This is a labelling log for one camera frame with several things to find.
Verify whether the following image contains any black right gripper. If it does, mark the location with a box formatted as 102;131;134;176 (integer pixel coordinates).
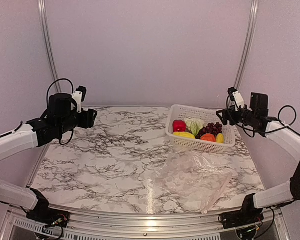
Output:
216;104;257;126

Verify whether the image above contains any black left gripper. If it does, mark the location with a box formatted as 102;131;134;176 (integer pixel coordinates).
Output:
57;108;98;136

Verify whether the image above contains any yellow lemon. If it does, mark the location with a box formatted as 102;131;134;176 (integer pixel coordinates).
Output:
215;133;224;144

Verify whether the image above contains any orange tangerine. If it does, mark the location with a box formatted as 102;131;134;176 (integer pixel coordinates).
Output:
200;133;216;142

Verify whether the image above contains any white green cabbage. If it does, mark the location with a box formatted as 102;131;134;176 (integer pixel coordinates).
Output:
184;118;206;137

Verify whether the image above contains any red bell pepper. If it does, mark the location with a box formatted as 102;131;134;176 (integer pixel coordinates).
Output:
172;120;187;132

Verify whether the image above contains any clear zip top bag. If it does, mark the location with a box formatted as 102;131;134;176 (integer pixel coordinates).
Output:
143;147;233;214

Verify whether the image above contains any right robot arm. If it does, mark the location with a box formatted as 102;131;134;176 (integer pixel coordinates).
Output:
216;87;300;224

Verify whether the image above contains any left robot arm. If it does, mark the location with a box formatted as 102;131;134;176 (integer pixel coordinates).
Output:
0;90;98;223

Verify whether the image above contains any purple grape bunch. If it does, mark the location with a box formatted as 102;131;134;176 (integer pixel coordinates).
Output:
195;122;223;139

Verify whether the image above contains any yellow banana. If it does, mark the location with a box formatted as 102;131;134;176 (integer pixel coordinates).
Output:
173;131;196;139

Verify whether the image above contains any white plastic basket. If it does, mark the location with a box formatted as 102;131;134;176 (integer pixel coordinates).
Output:
165;104;236;153

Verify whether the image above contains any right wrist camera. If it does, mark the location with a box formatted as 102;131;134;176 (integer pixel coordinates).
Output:
227;87;247;112

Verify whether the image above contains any right aluminium frame post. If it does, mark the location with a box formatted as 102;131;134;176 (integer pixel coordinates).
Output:
234;0;260;89

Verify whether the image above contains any aluminium frame post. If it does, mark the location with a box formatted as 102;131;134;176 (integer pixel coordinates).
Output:
234;0;260;89
38;0;59;82

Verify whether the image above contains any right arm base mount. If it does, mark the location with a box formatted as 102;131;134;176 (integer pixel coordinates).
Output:
218;210;264;229

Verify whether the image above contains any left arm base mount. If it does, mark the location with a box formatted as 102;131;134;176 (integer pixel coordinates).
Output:
26;208;70;228

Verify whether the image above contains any front aluminium rail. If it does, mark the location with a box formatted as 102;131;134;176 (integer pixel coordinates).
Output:
0;203;291;240

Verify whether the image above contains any left aluminium frame post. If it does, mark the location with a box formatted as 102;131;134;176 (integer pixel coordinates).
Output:
38;0;59;82

